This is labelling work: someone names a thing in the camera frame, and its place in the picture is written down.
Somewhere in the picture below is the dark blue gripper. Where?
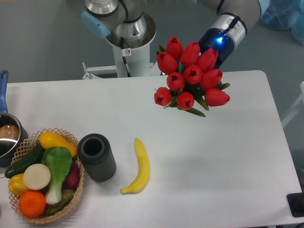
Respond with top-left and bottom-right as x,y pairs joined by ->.
198,28 -> 235,69

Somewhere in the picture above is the red tulip bouquet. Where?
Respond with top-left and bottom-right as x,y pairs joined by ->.
154,36 -> 230,117

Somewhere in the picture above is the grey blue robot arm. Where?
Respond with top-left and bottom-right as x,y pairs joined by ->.
81,0 -> 270,78

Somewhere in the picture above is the dark grey ribbed vase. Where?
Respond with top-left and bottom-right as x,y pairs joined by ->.
76,133 -> 116,182

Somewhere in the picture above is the blue plastic bag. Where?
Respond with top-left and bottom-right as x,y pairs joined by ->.
261,0 -> 304,45

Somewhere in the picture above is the yellow banana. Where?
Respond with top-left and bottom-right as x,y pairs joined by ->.
120,138 -> 150,195

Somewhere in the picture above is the black device at edge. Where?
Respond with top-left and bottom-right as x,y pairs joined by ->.
286,192 -> 304,218

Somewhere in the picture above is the yellow squash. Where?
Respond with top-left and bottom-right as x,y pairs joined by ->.
39,132 -> 77,157

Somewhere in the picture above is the green bok choy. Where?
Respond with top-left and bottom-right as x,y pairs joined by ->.
41,146 -> 72,205

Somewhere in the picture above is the purple red onion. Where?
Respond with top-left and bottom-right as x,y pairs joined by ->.
66,160 -> 80,188

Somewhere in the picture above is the woven wicker basket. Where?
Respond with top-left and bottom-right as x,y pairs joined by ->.
9,128 -> 85,224

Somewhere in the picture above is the dark green cucumber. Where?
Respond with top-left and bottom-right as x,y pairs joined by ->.
4,143 -> 45,179

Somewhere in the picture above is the green chili pepper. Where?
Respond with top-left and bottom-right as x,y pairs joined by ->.
44,195 -> 74,217

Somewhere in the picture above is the white round radish slice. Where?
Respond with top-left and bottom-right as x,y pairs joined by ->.
23,163 -> 51,190

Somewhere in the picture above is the orange fruit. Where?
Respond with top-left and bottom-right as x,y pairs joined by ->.
19,191 -> 46,218

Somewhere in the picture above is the yellow bell pepper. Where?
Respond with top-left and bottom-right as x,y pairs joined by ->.
9,173 -> 29,196

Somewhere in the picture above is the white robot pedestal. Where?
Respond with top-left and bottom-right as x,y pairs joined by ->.
81,11 -> 156,77

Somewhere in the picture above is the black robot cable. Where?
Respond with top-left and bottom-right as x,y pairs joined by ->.
120,37 -> 132,78

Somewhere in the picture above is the white frame at right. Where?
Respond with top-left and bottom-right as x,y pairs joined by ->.
281,81 -> 304,128

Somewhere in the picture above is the blue handled saucepan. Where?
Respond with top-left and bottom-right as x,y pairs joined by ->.
0,70 -> 28,167

